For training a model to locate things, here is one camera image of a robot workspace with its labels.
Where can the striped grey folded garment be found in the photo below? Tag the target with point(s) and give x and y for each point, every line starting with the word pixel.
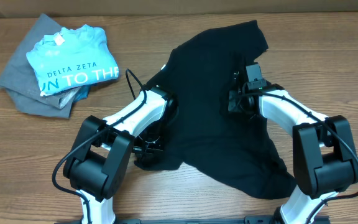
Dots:
pixel 68 95

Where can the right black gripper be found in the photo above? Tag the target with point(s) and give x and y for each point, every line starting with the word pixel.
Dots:
pixel 234 101

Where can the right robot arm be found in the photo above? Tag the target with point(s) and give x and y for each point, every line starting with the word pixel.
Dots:
pixel 325 163

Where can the brown cardboard backboard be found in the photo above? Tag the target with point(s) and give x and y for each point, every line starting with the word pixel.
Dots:
pixel 65 8

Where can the teal folded garment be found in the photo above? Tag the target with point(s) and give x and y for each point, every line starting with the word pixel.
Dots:
pixel 82 93

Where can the folded light blue t-shirt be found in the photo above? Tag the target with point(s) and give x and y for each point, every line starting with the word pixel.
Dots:
pixel 72 58

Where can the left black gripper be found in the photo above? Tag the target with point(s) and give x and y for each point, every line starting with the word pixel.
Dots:
pixel 141 150

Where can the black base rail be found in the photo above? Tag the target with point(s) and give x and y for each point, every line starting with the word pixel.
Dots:
pixel 191 221

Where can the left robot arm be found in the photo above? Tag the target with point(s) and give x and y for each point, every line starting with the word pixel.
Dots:
pixel 102 149

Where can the folded grey t-shirt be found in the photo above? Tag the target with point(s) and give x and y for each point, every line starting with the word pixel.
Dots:
pixel 19 81

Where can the black t-shirt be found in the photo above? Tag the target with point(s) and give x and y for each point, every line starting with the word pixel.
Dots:
pixel 231 148

